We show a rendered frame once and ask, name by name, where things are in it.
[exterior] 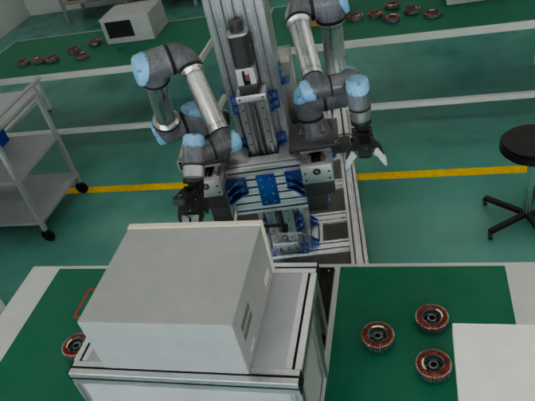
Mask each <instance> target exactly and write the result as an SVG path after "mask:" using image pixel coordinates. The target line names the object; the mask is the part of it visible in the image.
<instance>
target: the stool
mask: <svg viewBox="0 0 535 401"><path fill-rule="evenodd" d="M499 150H500V152H501V154H502V155H503V156H504V157H505V158H507V159H508V160H510V161H512V162H514V163H516V164H518V165H525V166H527V172H526V180H525V195H524V203H523V208H519V207H518V206H515V205H512V204H509V203H506V202H504V201H502V200H498V199H496V198H493V197H489V196H487V195H486V196H484V197H483V200H482V202H483V206H487V202H489V203H491V204H495V205H497V206H499V207H502V208H505V209H508V210H510V211H512V212H516V213H518V214H517V215H515V216H512V217H510V218H509V219H507V220H504V221H502V222H501V223H499V224H496V225H494V226H493V227H491V228H489V229H488V239H493V234H494V233H495V232H498V231H500V230H502V229H503V228H506V227H508V226H510V225H511V224H514V223H516V222H518V221H519V220H522V219H524V218H526V219H527V220H528V221H529V222H530V224H531V225H532V226H533V228H534V229H535V218H534V216H535V210H531V209H532V206H533V202H534V198H535V185H534V179H535V124H528V125H521V126H518V127H514V128H512V129H510V130H508V131H507V132H505V133H504V134H503V135H502V136H501V138H500V142H499Z"/></svg>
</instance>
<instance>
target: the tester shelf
mask: <svg viewBox="0 0 535 401"><path fill-rule="evenodd" d="M274 265H275V272H274V273H273V275H272V279H271V285H270V289H269V292H268V296H267V301H266V306H265V309H264V315H263V318H262V322H261V326H260V331H259V336H258V339H257V342H256V348H255V352H254V356H253V359H252V365H251V369H250V372H249V374H235V373H216V372H181V371H163V370H145V369H127V368H105V367H104V365H103V364H102V362H101V361H100V359H99V357H98V356H97V354H96V352H95V350H94V349H93V347H92V346H91V344H90V343H89V341H88V339H87V337H86V338H85V340H84V343H83V344H82V346H81V348H80V350H79V352H78V353H77V355H76V358H75V360H74V361H73V362H72V365H71V367H70V369H69V370H68V373H67V374H68V376H69V377H70V379H71V380H72V382H73V383H102V384H117V385H132V386H148V387H177V388H192V389H208V390H223V391H253V392H268V393H283V394H298V395H301V394H302V393H303V383H304V377H305V371H306V366H307V356H308V350H309V345H310V335H311V330H312V324H313V319H314V308H315V303H316V298H317V292H318V282H319V277H320V269H319V265H318V263H274Z"/></svg>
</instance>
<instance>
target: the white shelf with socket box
mask: <svg viewBox="0 0 535 401"><path fill-rule="evenodd" d="M452 337H453V346H454V356H455V374H456V383H457V393H458V401H535V325H503V324H459V323H453V324H452Z"/></svg>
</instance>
